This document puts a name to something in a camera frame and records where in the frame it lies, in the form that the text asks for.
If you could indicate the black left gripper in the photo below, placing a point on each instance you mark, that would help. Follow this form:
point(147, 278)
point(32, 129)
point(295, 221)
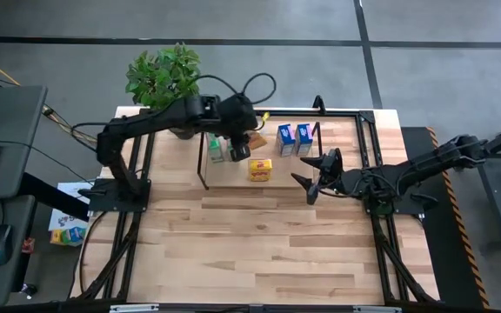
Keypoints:
point(237, 117)

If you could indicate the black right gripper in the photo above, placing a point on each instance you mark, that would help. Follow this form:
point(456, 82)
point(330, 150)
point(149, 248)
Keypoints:
point(342, 180)

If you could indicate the blue cereal box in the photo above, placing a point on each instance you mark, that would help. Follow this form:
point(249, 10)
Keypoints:
point(285, 140)
point(303, 139)

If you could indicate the green cereal box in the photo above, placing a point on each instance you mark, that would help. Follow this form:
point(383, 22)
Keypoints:
point(229, 151)
point(215, 151)

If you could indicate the yellow Pops cereal box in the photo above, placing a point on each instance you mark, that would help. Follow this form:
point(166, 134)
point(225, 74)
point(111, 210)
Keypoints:
point(260, 169)

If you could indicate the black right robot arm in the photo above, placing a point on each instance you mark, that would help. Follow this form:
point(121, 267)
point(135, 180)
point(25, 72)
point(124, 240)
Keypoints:
point(424, 167)

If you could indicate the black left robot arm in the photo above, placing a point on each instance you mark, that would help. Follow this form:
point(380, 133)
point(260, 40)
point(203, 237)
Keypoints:
point(146, 124)

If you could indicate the black metal wood shelf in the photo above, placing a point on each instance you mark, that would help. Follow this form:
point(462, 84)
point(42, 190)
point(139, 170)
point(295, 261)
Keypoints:
point(276, 174)

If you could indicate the yellow tag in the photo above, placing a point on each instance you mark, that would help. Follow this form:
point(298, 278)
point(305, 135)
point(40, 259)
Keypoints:
point(265, 117)

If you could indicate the black plant pot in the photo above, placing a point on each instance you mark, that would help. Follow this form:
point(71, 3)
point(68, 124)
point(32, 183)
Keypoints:
point(182, 133)

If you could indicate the green leafy plant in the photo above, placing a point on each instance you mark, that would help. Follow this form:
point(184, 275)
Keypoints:
point(159, 78)

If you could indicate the black hazard-striped floor mat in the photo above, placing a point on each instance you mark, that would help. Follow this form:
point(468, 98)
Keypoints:
point(446, 261)

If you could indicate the blue mini box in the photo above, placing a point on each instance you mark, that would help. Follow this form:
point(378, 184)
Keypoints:
point(78, 234)

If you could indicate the black desk leg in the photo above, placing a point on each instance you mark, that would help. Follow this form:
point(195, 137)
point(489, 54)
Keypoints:
point(55, 197)

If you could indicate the boxes on floor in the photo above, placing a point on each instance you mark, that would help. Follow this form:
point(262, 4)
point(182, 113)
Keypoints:
point(65, 219)

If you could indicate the green mini box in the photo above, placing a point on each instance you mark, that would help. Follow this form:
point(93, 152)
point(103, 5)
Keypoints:
point(66, 236)

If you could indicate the yellow mini box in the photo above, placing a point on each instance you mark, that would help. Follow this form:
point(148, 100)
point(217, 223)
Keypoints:
point(55, 237)

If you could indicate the small red object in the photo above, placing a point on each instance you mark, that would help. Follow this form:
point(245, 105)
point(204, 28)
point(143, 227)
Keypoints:
point(28, 245)

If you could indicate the black aluminium rig frame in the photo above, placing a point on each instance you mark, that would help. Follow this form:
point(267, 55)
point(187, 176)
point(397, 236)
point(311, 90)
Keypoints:
point(342, 113)

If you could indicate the black triangular bracket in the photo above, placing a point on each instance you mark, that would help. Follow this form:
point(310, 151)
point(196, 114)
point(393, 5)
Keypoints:
point(318, 103)

